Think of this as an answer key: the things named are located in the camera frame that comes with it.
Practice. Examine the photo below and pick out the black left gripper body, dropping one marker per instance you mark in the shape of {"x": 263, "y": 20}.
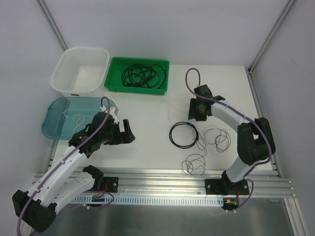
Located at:
{"x": 120, "y": 137}

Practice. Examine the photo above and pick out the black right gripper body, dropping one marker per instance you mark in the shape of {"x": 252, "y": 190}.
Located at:
{"x": 194, "y": 109}

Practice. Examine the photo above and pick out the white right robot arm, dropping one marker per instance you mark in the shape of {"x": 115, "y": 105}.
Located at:
{"x": 255, "y": 143}

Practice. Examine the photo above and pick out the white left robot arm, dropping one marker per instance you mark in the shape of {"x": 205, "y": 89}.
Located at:
{"x": 40, "y": 204}

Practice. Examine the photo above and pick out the teal translucent plastic bin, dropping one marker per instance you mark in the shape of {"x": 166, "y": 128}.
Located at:
{"x": 70, "y": 118}

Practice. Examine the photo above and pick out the green plastic tray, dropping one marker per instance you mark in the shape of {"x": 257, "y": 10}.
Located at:
{"x": 137, "y": 75}

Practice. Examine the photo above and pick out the white plastic basin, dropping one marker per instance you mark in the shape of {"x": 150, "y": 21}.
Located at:
{"x": 80, "y": 72}

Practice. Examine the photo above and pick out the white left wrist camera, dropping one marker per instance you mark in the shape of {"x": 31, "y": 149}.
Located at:
{"x": 112, "y": 111}

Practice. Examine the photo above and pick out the aluminium mounting rail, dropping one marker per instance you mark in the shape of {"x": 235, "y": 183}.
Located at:
{"x": 267, "y": 184}

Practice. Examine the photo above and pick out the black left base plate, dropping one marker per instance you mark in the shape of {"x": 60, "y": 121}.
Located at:
{"x": 109, "y": 184}

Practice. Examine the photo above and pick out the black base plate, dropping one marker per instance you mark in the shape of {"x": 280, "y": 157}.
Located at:
{"x": 109, "y": 184}
{"x": 219, "y": 187}

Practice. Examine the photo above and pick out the white slotted cable duct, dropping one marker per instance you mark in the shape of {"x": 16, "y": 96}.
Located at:
{"x": 115, "y": 199}

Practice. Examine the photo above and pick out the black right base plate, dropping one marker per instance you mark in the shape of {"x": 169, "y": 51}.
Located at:
{"x": 219, "y": 187}

